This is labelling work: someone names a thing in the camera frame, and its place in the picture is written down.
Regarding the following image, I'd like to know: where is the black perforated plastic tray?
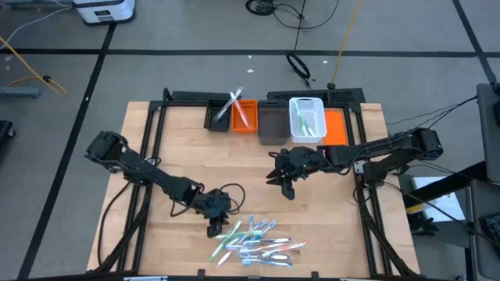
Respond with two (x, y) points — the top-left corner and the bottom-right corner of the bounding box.
(267, 87), (366, 106)

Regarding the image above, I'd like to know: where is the black metal beam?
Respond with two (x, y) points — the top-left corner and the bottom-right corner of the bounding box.
(402, 160), (489, 208)

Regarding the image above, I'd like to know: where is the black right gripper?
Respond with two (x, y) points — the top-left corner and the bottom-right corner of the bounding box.
(266, 146), (327, 201)

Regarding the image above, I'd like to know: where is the black chair caster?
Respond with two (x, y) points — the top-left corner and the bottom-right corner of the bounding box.
(0, 119), (16, 142)

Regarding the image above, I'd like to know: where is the yellow floor cable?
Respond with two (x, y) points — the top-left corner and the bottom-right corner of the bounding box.
(0, 36), (68, 97)

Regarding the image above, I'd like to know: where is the black plastic bin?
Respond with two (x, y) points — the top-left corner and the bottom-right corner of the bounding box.
(203, 98), (235, 133)

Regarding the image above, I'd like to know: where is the orange flat plastic lid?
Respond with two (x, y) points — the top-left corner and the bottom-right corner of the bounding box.
(323, 109), (348, 148)

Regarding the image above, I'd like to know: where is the white box appliance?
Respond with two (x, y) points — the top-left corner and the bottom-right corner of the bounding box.
(72, 0), (137, 26)

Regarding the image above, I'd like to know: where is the black hanging cable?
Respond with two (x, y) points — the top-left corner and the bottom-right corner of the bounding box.
(286, 0), (313, 87)

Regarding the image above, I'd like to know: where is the black aluminium table frame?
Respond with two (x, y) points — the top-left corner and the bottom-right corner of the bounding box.
(93, 87), (421, 280)

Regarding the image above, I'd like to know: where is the orange plastic basket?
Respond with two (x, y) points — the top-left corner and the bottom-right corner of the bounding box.
(230, 99), (259, 134)

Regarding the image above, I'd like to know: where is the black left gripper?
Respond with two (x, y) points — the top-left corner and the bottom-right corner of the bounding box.
(193, 189), (232, 239)

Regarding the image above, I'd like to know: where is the grey metal bar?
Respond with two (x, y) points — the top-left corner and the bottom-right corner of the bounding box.
(0, 86), (42, 98)

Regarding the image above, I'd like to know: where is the grey furniture panel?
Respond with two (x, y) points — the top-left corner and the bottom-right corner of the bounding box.
(468, 179), (500, 281)

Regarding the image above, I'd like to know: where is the white perforated plastic basket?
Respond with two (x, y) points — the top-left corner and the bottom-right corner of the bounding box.
(288, 97), (327, 144)

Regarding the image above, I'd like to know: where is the yellow hanging cable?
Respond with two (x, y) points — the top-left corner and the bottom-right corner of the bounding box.
(330, 0), (363, 87)

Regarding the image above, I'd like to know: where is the black floor cable bundle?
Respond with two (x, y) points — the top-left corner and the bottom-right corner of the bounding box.
(245, 0), (341, 31)

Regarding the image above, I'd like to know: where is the grey plastic bin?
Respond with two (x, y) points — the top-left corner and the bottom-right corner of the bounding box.
(257, 99), (292, 146)

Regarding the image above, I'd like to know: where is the green white toothbrush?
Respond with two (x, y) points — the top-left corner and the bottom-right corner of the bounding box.
(295, 100), (317, 137)
(209, 220), (242, 263)

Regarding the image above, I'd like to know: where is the white board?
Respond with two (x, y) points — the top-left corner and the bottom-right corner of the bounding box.
(412, 176), (468, 223)

